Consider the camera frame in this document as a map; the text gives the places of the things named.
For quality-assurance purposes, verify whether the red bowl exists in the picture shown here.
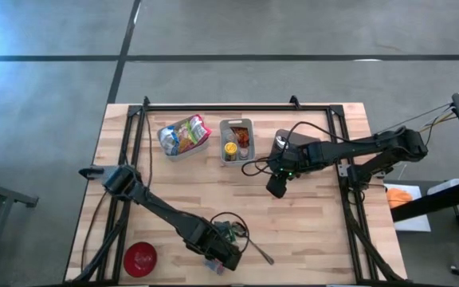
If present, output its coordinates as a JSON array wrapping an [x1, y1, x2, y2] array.
[[123, 241, 159, 279]]

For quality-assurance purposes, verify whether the white container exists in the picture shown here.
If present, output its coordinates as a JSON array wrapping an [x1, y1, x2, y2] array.
[[426, 178, 459, 196]]

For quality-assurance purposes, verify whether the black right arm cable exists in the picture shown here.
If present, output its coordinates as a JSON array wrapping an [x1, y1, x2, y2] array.
[[240, 120, 378, 177]]

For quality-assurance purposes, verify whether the grey plastic bin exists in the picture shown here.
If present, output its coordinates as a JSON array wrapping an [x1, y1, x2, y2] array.
[[269, 128, 331, 171]]

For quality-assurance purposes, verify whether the black table frame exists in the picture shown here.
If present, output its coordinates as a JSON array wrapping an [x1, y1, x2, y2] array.
[[69, 101, 400, 287]]

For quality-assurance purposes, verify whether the red patterned paprika tin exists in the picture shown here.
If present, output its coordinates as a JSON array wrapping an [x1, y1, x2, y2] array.
[[202, 258, 227, 277]]

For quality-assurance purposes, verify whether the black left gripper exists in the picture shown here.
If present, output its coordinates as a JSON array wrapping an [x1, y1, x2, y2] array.
[[183, 221, 243, 273]]

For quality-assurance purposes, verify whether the narrow white plastic bin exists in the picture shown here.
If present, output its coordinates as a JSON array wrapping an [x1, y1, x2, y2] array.
[[218, 117, 256, 167]]

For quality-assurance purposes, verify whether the yellow orange snack packet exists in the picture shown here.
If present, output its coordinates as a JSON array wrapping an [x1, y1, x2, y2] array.
[[177, 121, 194, 155]]

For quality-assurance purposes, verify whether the yellow-lid jar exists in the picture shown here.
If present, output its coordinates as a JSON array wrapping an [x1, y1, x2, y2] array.
[[223, 141, 238, 162]]

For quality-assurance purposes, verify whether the orange cloth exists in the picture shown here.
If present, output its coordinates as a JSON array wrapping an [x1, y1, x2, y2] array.
[[386, 187, 414, 210]]

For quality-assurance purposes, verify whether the silver spice tin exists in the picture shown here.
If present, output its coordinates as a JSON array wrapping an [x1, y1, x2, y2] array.
[[218, 221, 238, 244]]

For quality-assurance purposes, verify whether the red snack packet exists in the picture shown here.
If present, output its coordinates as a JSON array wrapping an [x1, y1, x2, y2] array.
[[187, 114, 214, 147]]

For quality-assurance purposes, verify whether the white paper sheet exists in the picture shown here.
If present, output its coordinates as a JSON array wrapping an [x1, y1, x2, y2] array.
[[384, 183, 433, 233]]

